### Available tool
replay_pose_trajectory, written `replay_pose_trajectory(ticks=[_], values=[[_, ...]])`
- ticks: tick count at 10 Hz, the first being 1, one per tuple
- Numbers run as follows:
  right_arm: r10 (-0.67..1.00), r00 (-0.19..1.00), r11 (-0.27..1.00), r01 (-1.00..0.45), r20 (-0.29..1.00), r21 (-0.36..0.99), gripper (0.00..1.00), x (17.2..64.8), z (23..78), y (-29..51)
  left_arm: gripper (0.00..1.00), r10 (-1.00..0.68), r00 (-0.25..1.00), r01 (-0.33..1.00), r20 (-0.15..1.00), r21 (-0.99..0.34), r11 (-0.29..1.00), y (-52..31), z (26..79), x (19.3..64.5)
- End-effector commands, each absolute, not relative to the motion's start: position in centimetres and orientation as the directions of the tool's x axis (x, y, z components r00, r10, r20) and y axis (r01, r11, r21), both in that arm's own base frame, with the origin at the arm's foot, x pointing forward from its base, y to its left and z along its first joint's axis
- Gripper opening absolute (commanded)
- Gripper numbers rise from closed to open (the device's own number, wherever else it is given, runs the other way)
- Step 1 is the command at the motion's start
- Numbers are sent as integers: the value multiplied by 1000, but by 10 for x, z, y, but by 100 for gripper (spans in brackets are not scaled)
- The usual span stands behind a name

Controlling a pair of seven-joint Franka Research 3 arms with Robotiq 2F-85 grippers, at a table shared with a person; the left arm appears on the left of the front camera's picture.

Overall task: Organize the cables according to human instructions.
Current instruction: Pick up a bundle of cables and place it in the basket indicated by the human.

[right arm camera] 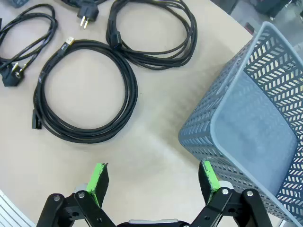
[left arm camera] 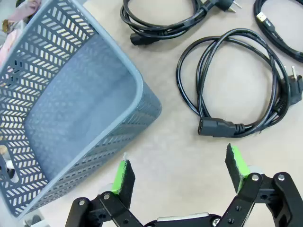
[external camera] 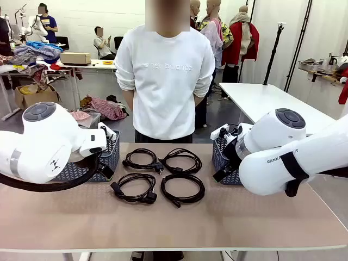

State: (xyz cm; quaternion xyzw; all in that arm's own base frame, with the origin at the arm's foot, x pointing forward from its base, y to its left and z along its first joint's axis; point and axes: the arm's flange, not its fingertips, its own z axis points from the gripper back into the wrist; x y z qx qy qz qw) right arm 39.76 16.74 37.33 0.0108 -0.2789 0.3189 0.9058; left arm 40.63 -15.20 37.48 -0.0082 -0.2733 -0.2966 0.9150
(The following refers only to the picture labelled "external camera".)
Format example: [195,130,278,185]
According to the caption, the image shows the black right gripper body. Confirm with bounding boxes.
[223,135,240,171]

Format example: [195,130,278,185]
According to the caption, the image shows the black power cable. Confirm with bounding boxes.
[110,173,158,203]
[122,148,164,175]

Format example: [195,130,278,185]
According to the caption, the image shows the black thin cable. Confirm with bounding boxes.
[160,173,206,209]
[159,148,203,175]

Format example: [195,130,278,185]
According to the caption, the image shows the person's right forearm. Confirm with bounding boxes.
[121,88,135,112]

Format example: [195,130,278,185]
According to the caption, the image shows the person's left forearm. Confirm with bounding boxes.
[194,94,208,109]

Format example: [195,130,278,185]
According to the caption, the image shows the grey-blue woven plastic basket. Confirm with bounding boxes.
[212,135,245,187]
[51,129,121,183]

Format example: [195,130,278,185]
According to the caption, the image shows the clear plastic storage bin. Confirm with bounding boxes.
[77,112,102,130]

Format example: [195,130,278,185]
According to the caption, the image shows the pink checkered cloth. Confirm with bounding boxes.
[70,108,92,121]

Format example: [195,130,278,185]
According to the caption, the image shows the red checkered clothes heap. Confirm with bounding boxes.
[79,94,129,121]

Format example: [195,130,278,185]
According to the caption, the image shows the white side table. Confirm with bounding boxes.
[219,82,339,128]

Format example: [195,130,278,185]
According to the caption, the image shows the person in white sweatshirt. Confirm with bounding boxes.
[114,0,217,144]

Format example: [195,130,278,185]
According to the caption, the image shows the open cardboard box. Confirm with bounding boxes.
[14,83,62,110]

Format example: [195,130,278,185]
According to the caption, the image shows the white background table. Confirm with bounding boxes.
[0,58,118,121]

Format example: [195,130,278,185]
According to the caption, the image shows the flat cardboard box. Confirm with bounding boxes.
[59,52,92,66]

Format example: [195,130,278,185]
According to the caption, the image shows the black tripod stand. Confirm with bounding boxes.
[262,22,287,86]

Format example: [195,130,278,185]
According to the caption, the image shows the mannequin with red coat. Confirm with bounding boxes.
[221,5,260,84]

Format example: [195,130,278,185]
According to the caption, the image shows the seated person with phone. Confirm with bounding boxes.
[93,26,117,60]

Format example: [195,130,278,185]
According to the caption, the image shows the mannequin with floral shirt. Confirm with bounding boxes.
[200,0,235,101]

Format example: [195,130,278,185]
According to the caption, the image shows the pile of colourful clothes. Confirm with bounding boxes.
[0,40,66,84]

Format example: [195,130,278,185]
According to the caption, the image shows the red garment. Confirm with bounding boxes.
[338,78,348,105]

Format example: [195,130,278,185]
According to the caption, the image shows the black light stand poles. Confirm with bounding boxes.
[284,0,314,93]

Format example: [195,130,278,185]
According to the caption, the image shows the mannequin in dark clothes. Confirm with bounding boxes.
[189,0,202,31]

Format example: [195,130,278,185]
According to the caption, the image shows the person in blue shirt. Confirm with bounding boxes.
[36,3,59,44]

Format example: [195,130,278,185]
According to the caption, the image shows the person in black top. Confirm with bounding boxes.
[0,7,13,57]

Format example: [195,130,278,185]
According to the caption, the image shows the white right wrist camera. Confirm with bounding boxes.
[211,123,239,142]

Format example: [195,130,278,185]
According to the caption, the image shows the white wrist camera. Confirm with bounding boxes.
[211,123,239,142]
[97,122,117,142]

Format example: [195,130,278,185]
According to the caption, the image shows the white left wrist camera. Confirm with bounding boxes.
[97,122,117,142]

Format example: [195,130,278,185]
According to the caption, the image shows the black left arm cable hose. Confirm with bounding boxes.
[0,152,100,192]

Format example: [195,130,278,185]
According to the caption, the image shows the wooden wall shelf with tools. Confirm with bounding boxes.
[297,53,348,85]

